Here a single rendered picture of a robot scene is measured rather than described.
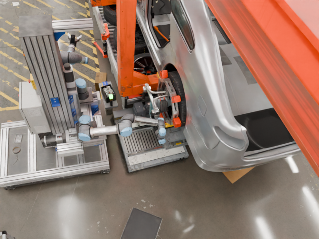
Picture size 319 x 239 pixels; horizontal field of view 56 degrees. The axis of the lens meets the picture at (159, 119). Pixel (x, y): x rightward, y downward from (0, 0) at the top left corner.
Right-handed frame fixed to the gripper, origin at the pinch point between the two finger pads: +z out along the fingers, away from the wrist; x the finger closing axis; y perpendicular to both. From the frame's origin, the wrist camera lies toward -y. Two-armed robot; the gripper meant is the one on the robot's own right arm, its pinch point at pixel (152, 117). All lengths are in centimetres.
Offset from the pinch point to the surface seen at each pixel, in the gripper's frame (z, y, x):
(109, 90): 72, -26, 33
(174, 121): -14.5, 5.7, -21.2
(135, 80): 62, -6, 2
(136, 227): -100, -49, 45
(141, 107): 46, -42, -4
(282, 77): -134, 217, 22
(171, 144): -7, -65, -31
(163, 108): -2.4, 17.5, -9.8
